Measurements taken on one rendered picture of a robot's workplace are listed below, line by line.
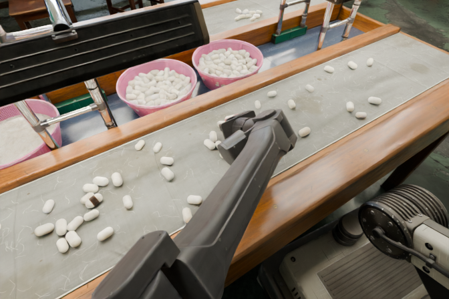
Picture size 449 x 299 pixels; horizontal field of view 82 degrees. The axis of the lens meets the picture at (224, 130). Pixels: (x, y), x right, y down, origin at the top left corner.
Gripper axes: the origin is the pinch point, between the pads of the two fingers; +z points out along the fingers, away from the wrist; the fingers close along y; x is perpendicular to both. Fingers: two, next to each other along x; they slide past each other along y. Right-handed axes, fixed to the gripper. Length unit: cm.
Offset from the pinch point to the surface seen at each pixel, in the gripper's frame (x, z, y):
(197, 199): 10.0, -12.4, 17.8
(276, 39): -21, 34, -52
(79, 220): 4.7, -4.9, 41.6
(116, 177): 0.4, -0.4, 31.6
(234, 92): -7.5, 7.9, -10.0
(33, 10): -104, 179, 45
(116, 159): -2.5, 6.6, 30.1
